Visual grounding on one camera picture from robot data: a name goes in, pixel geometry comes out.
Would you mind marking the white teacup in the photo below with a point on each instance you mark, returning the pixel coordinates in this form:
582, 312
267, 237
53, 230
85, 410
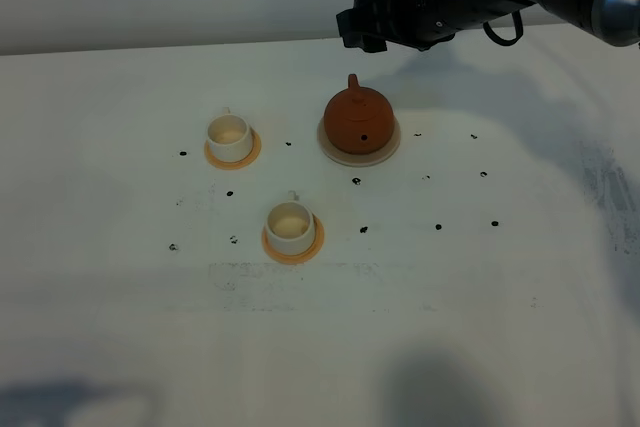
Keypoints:
229, 137
290, 227

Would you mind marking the orange coaster near centre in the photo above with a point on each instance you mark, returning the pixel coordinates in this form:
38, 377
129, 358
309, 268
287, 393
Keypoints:
298, 259

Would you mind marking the orange coaster far left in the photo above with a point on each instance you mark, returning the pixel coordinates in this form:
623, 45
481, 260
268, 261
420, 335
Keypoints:
250, 158

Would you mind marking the white teacup far left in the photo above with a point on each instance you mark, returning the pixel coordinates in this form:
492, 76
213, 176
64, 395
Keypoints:
229, 137

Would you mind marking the white teacup near centre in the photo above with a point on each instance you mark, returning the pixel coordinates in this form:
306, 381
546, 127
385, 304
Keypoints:
290, 227

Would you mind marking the brown clay teapot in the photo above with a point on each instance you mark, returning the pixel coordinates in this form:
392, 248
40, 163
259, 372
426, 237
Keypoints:
358, 120

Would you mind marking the beige round teapot saucer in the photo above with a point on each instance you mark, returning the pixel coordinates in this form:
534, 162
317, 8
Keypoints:
358, 160

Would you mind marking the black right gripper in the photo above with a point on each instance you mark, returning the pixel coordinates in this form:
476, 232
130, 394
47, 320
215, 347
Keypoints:
420, 24

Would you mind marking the orange coaster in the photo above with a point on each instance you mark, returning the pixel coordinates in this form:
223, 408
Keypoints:
250, 158
298, 259

